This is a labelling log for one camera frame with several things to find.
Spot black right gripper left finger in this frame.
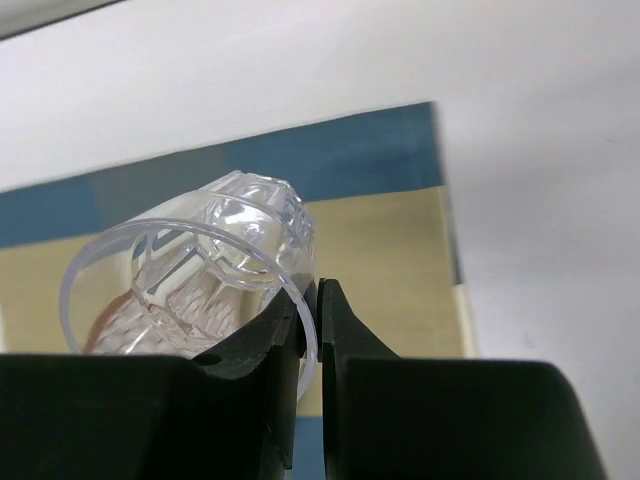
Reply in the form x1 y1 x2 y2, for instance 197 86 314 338
1 292 303 479

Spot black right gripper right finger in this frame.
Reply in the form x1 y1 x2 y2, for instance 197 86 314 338
318 279 606 479

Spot clear drinking glass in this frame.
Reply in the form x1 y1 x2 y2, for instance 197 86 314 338
59 170 318 393

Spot blue beige checked placemat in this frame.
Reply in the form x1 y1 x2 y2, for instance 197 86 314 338
1 103 463 479

